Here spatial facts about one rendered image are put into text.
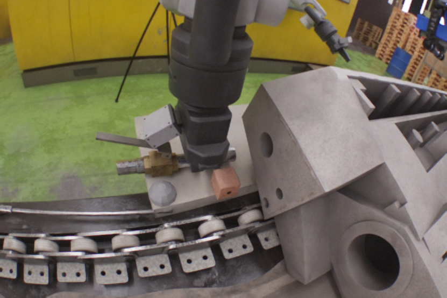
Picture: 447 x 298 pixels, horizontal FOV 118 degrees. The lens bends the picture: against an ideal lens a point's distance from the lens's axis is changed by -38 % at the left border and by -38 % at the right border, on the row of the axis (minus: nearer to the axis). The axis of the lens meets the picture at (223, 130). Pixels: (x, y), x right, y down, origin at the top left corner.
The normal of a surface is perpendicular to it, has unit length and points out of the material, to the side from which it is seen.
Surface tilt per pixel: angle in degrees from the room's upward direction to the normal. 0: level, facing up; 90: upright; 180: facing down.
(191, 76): 90
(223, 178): 0
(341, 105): 30
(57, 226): 0
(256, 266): 0
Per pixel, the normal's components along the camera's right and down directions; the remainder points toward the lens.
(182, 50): -0.56, 0.46
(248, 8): -0.02, 0.64
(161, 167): 0.33, 0.65
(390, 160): 0.22, -0.63
